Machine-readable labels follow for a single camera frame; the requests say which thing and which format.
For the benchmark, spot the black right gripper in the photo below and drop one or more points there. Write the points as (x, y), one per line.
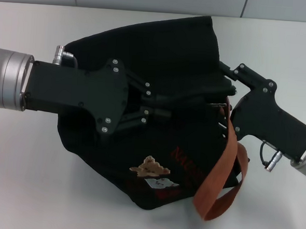
(269, 119)

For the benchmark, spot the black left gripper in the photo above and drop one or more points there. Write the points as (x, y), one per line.
(71, 88)

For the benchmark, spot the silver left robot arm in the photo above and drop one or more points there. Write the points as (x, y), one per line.
(7, 78)

